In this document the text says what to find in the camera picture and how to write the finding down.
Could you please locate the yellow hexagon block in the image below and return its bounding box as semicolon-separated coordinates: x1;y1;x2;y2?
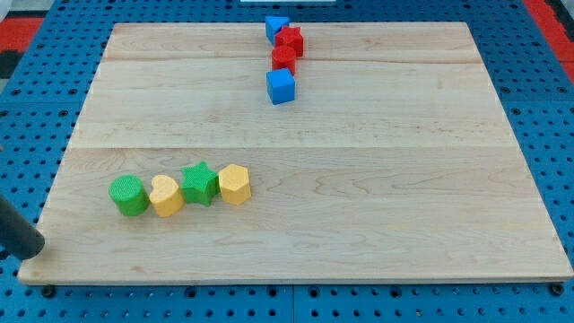
219;164;251;205

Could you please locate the red cylinder block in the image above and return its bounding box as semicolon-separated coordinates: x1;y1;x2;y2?
271;45;297;75

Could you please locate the yellow heart block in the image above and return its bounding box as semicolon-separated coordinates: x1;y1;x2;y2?
149;174;185;217

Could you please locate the red star block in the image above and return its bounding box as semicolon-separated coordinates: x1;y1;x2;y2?
274;26;304;57

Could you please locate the green cylinder block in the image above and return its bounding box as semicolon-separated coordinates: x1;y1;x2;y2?
109;174;150;217

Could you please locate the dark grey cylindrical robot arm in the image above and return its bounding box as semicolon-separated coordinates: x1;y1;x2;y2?
1;196;45;260

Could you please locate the light wooden board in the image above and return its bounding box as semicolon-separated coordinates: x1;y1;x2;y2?
18;22;573;285

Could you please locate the blue cube block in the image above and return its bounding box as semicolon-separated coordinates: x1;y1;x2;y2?
266;68;296;105

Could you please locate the blue triangle block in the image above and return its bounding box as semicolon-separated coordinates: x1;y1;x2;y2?
265;15;291;45

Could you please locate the green star block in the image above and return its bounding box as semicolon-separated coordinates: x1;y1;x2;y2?
180;161;220;206

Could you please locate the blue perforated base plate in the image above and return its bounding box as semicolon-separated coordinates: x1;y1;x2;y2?
1;1;573;322

